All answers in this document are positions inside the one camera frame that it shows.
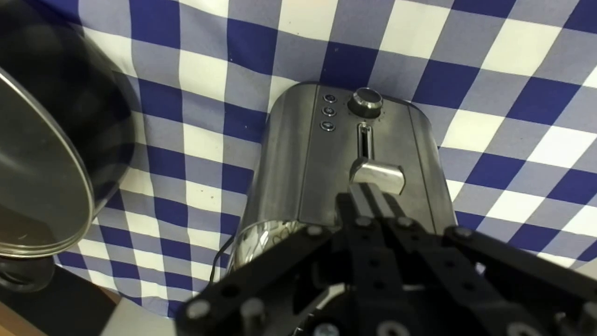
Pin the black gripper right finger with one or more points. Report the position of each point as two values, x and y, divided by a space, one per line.
485 281

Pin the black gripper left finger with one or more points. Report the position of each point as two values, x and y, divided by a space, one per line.
298 281

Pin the stainless steel toaster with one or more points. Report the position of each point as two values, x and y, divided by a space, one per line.
298 169

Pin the silver toaster lever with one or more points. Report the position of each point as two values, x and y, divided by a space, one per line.
378 172

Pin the blue white checkered tablecloth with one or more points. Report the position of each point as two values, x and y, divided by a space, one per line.
496 75

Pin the glass pot lid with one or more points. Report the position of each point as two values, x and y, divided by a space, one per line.
37 187

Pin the black cooking pot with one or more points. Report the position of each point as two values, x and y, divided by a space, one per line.
80 81

